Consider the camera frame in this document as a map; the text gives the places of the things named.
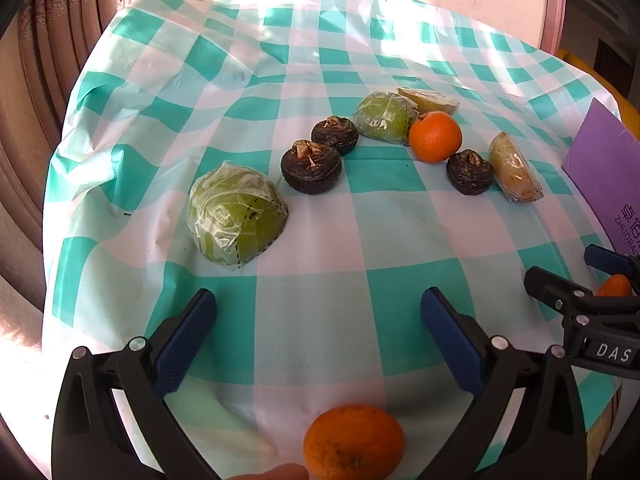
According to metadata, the yellow leather sofa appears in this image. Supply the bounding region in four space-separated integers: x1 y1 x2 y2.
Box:
557 47 640 126

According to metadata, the wooden door frame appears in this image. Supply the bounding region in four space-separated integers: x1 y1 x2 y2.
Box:
537 0 568 56

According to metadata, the person's left hand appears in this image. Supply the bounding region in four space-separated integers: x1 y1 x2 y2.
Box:
232 462 308 480

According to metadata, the teal white checked tablecloth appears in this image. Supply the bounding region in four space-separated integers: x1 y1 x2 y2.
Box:
42 0 626 480

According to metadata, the dark water chestnut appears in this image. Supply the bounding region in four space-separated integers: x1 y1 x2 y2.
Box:
280 140 343 195
446 149 496 196
311 116 359 156

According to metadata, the small green fruit half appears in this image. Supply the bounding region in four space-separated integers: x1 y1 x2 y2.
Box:
353 91 420 145

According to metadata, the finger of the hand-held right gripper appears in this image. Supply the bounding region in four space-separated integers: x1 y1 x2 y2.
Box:
584 243 640 291
523 266 640 341

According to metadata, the large green fruit half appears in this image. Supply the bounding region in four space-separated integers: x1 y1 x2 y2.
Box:
187 161 290 267

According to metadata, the orange mandarin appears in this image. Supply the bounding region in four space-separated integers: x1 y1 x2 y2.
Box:
596 273 633 297
303 404 406 480
408 111 463 164

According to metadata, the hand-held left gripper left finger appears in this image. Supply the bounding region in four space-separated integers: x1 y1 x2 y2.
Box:
51 288 221 480

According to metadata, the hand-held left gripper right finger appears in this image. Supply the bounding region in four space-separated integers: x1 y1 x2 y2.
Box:
420 287 588 480

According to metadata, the brown pleated curtain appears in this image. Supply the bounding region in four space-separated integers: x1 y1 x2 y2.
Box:
0 0 136 311

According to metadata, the purple cardboard box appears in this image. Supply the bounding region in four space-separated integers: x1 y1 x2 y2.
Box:
561 97 640 266

